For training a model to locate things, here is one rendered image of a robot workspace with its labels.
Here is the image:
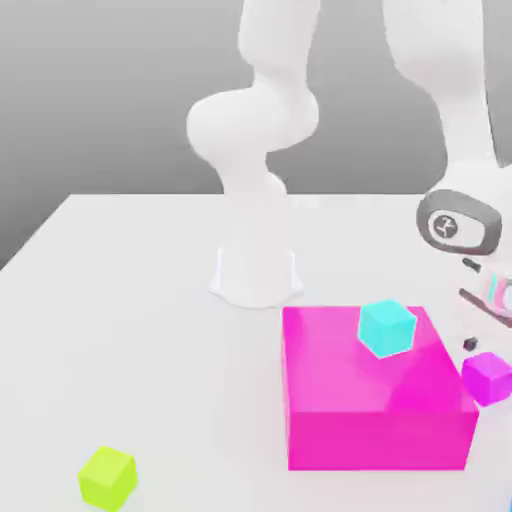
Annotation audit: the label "small cyan cube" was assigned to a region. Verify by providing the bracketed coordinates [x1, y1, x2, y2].
[356, 298, 418, 360]

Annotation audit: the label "large magenta box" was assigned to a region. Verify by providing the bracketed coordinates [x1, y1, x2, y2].
[281, 305, 480, 472]

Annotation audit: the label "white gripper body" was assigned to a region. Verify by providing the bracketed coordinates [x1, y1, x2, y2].
[455, 285, 512, 341]

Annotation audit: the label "small lime cube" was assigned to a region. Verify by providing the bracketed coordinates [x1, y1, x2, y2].
[76, 445, 139, 512]

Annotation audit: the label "small purple cube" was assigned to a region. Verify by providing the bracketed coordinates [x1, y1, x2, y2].
[460, 350, 512, 408]

